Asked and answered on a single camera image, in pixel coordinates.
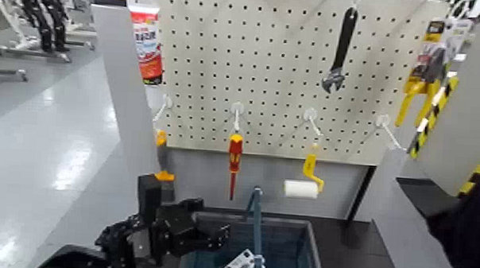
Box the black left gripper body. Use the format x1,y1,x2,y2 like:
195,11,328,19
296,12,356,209
148,195,209,260

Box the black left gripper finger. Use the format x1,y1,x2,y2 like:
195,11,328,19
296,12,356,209
203,221,232,241
199,237,230,254

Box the orange and grey scraper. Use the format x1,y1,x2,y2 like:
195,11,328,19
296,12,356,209
151,129,180,204

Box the grey backing board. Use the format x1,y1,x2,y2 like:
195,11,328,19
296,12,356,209
164,146,371,222

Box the red yellow screwdriver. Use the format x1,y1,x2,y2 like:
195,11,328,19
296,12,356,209
225,133,245,202

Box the white pegboard hook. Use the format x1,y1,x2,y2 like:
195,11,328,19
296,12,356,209
229,100,246,134
301,107,324,138
374,114,409,153
153,94,175,125

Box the grey partition panel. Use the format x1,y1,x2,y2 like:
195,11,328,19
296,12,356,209
79,3,168,204

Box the white pegboard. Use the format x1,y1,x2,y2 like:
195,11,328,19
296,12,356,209
131,0,452,171

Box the red and white tube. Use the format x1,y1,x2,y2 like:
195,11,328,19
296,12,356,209
122,0,168,86

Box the black adjustable wrench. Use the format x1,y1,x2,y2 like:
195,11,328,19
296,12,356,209
319,5,360,95

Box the black robot on stand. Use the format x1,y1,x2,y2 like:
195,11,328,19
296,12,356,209
6,0,75,64

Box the yellow pliers in package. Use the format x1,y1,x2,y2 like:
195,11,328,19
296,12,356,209
394,17,461,131

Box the grey panel with hazard tape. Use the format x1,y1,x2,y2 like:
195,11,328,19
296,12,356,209
403,0,480,199

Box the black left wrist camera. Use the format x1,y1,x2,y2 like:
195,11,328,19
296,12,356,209
135,173,165,228

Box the blue crate with handle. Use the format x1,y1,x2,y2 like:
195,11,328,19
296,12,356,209
177,181,333,268

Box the yellow handled paint roller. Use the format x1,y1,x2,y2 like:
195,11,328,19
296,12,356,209
283,152,328,200

